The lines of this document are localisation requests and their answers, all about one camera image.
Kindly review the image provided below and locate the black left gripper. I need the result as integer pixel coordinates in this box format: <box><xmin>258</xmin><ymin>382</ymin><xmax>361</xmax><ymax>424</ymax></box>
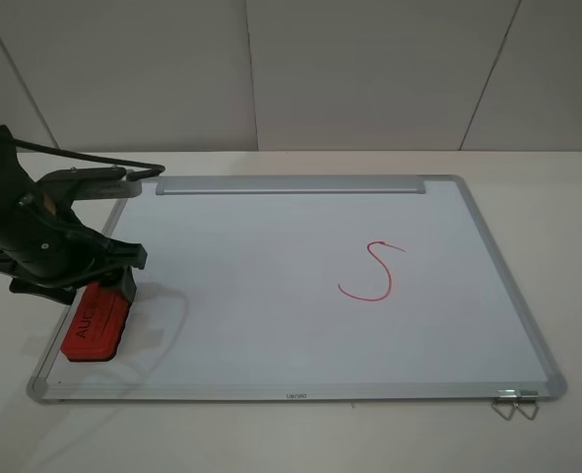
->
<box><xmin>0</xmin><ymin>124</ymin><xmax>148</xmax><ymax>305</ymax></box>

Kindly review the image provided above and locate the red whiteboard eraser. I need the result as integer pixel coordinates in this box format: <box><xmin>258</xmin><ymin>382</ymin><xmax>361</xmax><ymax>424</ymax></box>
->
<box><xmin>60</xmin><ymin>284</ymin><xmax>131</xmax><ymax>363</ymax></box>

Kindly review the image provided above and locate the metal binder clip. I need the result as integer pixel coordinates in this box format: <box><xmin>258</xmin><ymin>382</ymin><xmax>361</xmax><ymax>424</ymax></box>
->
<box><xmin>490</xmin><ymin>389</ymin><xmax>518</xmax><ymax>421</ymax></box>
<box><xmin>514</xmin><ymin>390</ymin><xmax>540</xmax><ymax>421</ymax></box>

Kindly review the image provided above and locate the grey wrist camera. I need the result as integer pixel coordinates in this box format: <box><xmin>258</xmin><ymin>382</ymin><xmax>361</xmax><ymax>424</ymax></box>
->
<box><xmin>36</xmin><ymin>167</ymin><xmax>142</xmax><ymax>203</ymax></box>

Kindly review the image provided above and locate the black cable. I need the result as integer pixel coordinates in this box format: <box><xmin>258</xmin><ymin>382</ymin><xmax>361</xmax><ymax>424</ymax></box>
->
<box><xmin>10</xmin><ymin>137</ymin><xmax>166</xmax><ymax>181</ymax></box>

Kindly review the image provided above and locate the white board with grey frame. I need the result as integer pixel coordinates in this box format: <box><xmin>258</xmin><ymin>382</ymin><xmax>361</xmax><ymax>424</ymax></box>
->
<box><xmin>27</xmin><ymin>174</ymin><xmax>567</xmax><ymax>403</ymax></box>

